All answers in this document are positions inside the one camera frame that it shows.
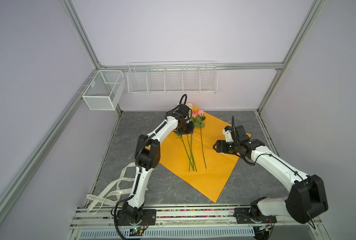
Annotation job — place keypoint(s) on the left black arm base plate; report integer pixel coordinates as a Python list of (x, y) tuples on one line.
[(148, 217)]

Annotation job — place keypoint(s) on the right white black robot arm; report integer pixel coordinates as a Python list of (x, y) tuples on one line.
[(307, 197)]

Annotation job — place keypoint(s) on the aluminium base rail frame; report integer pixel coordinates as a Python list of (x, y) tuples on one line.
[(194, 216)]

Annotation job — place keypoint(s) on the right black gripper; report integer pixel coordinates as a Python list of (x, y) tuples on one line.
[(220, 146)]

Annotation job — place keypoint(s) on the white printed ribbon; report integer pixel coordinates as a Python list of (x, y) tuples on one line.
[(112, 193)]

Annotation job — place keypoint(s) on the dark pink fake rose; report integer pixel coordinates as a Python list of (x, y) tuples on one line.
[(192, 121)]

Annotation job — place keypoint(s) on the white wire shelf basket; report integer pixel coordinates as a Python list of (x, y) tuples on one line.
[(172, 77)]

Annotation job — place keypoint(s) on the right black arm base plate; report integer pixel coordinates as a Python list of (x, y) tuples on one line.
[(244, 216)]

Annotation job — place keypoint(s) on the white slotted cable duct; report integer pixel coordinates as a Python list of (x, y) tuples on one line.
[(168, 233)]

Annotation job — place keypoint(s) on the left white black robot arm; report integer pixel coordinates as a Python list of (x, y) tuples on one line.
[(147, 157)]

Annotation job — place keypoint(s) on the white fake rose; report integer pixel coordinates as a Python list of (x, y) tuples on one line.
[(189, 152)]

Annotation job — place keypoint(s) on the orange wrapping paper sheet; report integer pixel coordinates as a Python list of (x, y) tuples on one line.
[(208, 182)]

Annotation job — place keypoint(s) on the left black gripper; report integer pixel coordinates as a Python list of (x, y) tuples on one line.
[(190, 130)]

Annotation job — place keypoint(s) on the white mesh box basket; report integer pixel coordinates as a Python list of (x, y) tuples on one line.
[(104, 90)]

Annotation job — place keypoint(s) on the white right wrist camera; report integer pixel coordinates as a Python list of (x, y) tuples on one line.
[(227, 131)]

